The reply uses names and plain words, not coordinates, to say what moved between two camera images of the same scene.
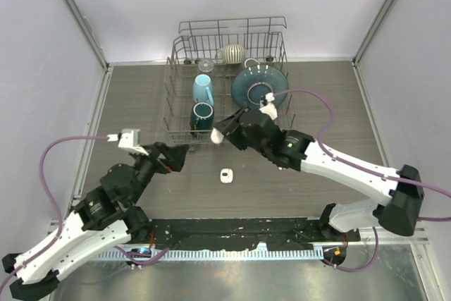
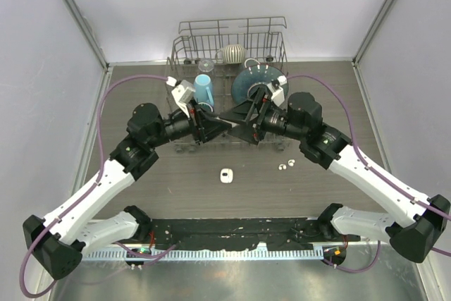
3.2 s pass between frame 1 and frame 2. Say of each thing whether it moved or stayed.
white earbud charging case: stayed
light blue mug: stayed
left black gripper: moved
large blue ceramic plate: stayed
